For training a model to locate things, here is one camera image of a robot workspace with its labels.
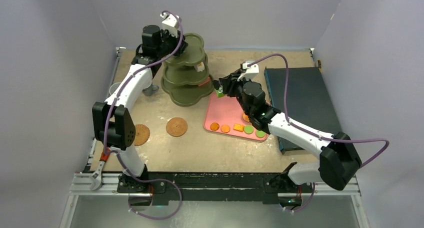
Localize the pink serving tray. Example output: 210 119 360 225
203 93 268 142

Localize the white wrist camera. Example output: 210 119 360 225
237 61 260 81
160 12 180 38

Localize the yellow egg tart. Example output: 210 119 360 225
242 113 250 122

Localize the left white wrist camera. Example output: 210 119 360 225
160 12 180 38

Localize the green macaron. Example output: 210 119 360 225
255 130 267 139
243 125 255 134

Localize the yellow square cracker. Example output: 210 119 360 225
233 123 245 132

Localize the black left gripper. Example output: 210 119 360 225
156 28 188 58

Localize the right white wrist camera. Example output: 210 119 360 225
237 61 260 81

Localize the green three-tier stand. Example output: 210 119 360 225
161 33 214 107

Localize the grey mug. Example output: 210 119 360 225
142 84 159 96

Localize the round orange cookie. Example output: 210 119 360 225
220 124 231 133

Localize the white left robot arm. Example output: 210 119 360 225
92 25 187 192

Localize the orange mug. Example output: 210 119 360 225
108 82 121 95

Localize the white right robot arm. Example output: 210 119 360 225
212 71 363 191

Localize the left woven coaster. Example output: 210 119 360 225
134 124 150 146

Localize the white cream roll cake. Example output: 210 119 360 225
195 62 205 72

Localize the dark grey flat box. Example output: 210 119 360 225
264 67 342 134

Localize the pink strawberry triangle cake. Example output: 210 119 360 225
198 77 211 87

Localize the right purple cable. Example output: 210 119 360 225
246 53 390 214

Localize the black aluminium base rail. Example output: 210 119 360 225
67 171 362 207

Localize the red handled tool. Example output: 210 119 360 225
99 150 110 162

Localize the purple cable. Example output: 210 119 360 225
102 10 184 220
246 53 390 214

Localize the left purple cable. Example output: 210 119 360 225
102 10 184 220

